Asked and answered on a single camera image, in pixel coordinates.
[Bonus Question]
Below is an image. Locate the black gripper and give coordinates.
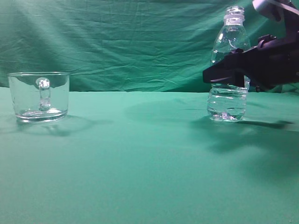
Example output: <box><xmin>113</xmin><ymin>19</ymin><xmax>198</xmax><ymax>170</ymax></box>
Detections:
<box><xmin>202</xmin><ymin>9</ymin><xmax>299</xmax><ymax>89</ymax></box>

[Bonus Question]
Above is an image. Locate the clear plastic water bottle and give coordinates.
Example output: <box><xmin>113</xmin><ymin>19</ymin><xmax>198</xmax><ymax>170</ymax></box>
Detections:
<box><xmin>207</xmin><ymin>6</ymin><xmax>251</xmax><ymax>121</ymax></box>

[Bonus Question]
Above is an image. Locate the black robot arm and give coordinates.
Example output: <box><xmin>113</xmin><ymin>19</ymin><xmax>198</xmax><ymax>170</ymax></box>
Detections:
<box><xmin>203</xmin><ymin>0</ymin><xmax>299</xmax><ymax>90</ymax></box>

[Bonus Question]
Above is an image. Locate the green backdrop cloth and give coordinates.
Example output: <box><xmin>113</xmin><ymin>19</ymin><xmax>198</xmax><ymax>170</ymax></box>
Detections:
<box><xmin>0</xmin><ymin>0</ymin><xmax>285</xmax><ymax>92</ymax></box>

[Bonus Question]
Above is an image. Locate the green table cloth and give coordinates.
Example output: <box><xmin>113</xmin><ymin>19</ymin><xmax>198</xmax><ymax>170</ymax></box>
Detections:
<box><xmin>0</xmin><ymin>88</ymin><xmax>299</xmax><ymax>224</ymax></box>

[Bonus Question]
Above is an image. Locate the clear glass mug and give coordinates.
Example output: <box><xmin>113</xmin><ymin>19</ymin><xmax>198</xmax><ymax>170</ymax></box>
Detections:
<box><xmin>8</xmin><ymin>71</ymin><xmax>70</xmax><ymax>123</ymax></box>

